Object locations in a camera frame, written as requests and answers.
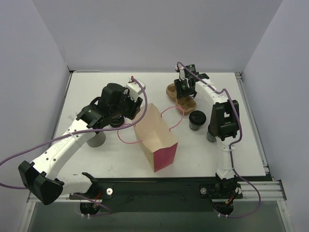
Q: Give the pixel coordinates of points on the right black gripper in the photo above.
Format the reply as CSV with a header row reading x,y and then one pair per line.
x,y
182,87

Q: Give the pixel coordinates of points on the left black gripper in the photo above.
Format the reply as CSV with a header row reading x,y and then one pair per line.
x,y
136,109

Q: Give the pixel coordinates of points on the black cup lid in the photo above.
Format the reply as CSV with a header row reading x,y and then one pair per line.
x,y
197,118
117,121

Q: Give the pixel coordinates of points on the dark transparent coffee cup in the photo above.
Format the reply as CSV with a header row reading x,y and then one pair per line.
x,y
195,126

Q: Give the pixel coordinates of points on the pink and beige paper bag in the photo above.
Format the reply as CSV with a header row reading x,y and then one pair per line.
x,y
156,138

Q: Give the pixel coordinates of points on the brown cardboard cup carrier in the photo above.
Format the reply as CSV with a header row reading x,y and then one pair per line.
x,y
187,104

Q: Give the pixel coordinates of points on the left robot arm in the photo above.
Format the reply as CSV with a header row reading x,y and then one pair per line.
x,y
40,176

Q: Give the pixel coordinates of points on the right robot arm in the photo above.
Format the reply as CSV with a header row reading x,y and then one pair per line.
x,y
224,122

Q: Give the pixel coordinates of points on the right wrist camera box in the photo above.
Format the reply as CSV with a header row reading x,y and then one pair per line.
x,y
183,73

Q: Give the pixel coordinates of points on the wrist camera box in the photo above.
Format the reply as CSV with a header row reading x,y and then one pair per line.
x,y
183,73
134,88

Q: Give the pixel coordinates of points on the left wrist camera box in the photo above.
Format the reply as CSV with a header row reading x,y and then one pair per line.
x,y
134,88

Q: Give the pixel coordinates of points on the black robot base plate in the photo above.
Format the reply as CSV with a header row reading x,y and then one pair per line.
x,y
161,194

